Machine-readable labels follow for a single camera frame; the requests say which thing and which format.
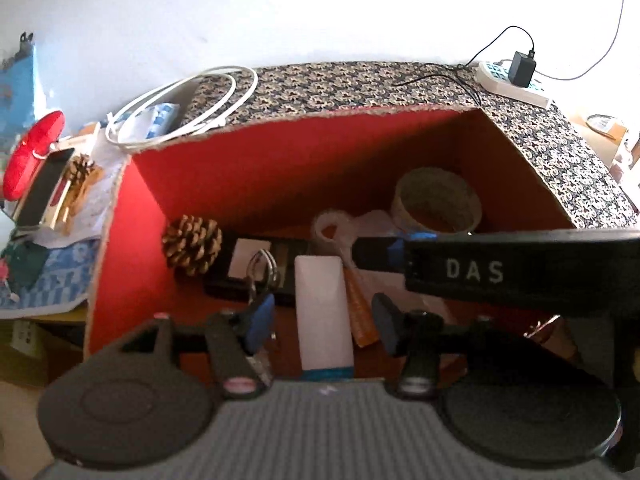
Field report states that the silver carabiner clip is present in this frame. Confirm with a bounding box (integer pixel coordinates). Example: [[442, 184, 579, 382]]
[[245, 249, 281, 306]]

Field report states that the red round cushion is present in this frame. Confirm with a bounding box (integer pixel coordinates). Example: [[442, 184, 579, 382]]
[[2, 110, 66, 201]]

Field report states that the white power strip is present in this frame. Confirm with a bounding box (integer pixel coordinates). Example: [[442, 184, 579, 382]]
[[475, 60, 551, 108]]

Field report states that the brown cardboard carton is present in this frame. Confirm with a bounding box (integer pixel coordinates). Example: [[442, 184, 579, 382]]
[[570, 110, 640, 176]]

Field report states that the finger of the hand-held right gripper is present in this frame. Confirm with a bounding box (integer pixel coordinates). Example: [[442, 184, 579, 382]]
[[352, 236, 408, 275]]

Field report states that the black digital scale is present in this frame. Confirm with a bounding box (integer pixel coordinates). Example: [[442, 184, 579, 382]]
[[202, 235, 313, 308]]

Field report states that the blue and white packet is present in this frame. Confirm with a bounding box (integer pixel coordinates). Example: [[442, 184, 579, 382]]
[[122, 102, 181, 141]]

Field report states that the coiled white cable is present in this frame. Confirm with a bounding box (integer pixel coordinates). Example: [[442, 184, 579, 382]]
[[105, 65, 258, 153]]

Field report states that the thin black charger cable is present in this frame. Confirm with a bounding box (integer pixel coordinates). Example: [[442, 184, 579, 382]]
[[392, 25, 536, 106]]

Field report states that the pile of clothes and papers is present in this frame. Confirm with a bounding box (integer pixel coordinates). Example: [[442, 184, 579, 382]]
[[0, 200, 131, 321]]

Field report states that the red cardboard box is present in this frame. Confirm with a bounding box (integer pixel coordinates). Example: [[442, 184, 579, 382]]
[[82, 104, 577, 386]]

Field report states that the large brown pine cone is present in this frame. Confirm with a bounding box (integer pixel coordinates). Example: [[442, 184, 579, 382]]
[[161, 215, 224, 277]]

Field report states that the white box with blue end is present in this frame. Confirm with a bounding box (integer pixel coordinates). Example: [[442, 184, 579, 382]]
[[294, 255, 356, 382]]

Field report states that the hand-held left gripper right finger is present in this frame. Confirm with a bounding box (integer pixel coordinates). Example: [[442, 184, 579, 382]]
[[371, 292, 561, 401]]

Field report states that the orange packet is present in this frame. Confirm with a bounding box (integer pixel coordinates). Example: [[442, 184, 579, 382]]
[[345, 270, 383, 348]]

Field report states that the cream box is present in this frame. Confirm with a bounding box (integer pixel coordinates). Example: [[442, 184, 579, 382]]
[[50, 122, 103, 233]]

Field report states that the small brown pine cone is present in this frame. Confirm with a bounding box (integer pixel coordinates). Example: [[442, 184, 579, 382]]
[[65, 154, 98, 186]]

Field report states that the black smartphone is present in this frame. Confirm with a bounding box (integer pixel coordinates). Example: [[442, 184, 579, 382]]
[[15, 147, 76, 228]]

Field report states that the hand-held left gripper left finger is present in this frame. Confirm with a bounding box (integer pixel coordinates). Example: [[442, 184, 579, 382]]
[[120, 292, 278, 401]]

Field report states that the blue hanging bag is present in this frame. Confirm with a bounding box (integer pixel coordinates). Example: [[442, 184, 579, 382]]
[[0, 32, 38, 126]]

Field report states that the black charger plug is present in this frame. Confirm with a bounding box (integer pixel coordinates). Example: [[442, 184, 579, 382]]
[[510, 51, 538, 88]]

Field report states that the clear packing tape roll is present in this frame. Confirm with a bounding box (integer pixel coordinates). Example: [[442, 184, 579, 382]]
[[392, 166, 483, 235]]

